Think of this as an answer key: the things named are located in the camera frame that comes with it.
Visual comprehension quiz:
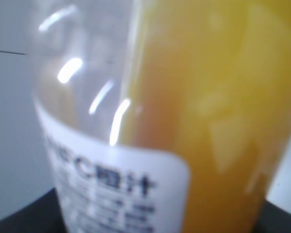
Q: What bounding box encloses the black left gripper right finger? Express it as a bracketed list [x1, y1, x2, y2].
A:
[254, 201, 291, 233]

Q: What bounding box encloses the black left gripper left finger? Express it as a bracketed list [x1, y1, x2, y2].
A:
[0, 189, 65, 233]

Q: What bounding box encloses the orange juice bottle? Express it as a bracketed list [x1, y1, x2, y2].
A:
[31, 0, 291, 233]

